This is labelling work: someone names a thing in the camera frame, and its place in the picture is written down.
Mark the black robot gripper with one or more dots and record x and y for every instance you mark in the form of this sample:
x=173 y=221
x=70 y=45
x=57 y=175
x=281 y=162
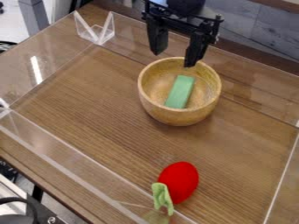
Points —
x=184 y=16

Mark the red plush fruit green leaf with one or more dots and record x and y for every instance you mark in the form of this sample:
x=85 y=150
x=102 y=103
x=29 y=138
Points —
x=174 y=185

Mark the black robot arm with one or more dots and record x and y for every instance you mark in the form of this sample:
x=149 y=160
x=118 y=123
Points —
x=186 y=17

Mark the wooden bowl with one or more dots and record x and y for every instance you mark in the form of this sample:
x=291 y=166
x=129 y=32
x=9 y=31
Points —
x=154 y=82

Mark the green rectangular block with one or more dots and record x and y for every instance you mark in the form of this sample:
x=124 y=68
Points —
x=180 y=92

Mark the black device lower left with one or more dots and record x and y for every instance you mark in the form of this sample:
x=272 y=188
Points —
x=25 y=211

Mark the clear acrylic tray enclosure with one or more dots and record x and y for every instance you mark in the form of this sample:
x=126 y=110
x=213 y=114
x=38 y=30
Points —
x=76 y=134

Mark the grey post upper left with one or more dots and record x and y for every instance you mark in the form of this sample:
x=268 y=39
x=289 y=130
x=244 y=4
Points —
x=33 y=15

